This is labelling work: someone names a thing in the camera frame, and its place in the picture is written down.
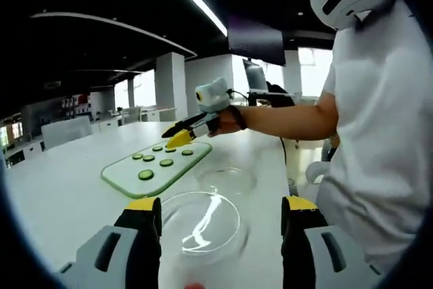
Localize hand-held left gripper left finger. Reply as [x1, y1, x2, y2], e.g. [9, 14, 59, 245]
[55, 196, 163, 289]

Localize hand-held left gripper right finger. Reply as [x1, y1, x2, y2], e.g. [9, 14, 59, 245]
[281, 195, 385, 289]

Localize group of cucumber slices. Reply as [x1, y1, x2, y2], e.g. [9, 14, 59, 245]
[131, 145, 194, 181]

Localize clear glass petri dish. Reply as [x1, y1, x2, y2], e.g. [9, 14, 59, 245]
[194, 166, 258, 197]

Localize clear glass bowl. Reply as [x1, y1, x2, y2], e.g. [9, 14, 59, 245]
[159, 190, 251, 266]

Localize open laptop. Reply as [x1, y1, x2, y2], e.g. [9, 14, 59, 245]
[242, 58, 271, 93]

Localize person's right hand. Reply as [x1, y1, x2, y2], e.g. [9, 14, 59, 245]
[206, 105, 243, 139]

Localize white office desk row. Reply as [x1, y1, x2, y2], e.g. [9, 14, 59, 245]
[121, 106, 179, 124]

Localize dark hanging screen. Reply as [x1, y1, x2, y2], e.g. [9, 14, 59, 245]
[227, 20, 287, 66]

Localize white green-edged cutting board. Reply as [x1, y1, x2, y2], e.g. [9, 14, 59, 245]
[100, 139, 213, 200]

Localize white rounded chair part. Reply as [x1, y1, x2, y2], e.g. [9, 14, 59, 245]
[306, 160, 334, 185]

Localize curved ceiling light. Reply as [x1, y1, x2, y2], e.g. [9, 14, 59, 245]
[30, 12, 197, 58]

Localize person in white shirt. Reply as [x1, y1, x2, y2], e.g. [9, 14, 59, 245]
[317, 0, 433, 269]

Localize black wrist strap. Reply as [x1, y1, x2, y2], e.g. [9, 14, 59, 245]
[233, 105, 248, 131]

